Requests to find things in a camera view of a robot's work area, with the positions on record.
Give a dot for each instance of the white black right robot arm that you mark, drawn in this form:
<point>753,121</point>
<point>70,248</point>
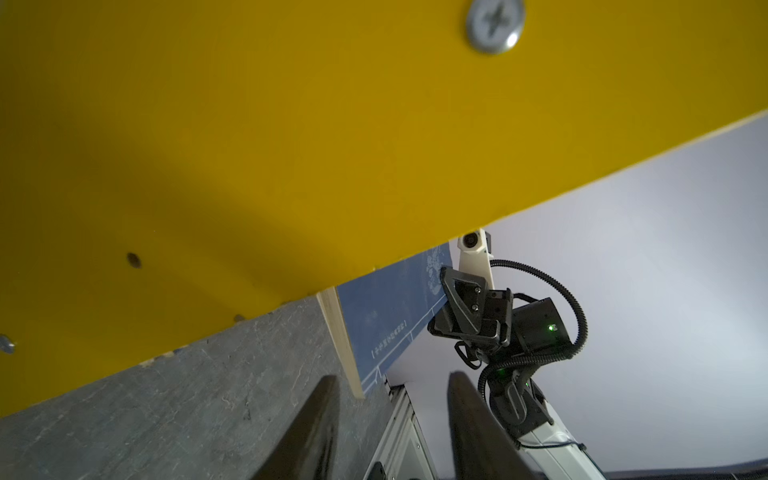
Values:
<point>539,338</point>

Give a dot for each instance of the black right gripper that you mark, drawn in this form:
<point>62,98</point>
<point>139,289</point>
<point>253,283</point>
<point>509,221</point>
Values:
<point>479,317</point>

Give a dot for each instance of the yellow pink blue bookshelf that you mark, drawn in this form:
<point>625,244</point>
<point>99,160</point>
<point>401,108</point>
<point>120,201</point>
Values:
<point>169,167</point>

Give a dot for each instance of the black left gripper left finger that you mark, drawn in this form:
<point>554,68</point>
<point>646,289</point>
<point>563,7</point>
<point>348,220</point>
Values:
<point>307,448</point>

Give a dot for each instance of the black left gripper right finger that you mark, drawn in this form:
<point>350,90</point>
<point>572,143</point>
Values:
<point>481,449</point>

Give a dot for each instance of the blue book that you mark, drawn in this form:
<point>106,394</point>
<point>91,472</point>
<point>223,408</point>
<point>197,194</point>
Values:
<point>374,318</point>

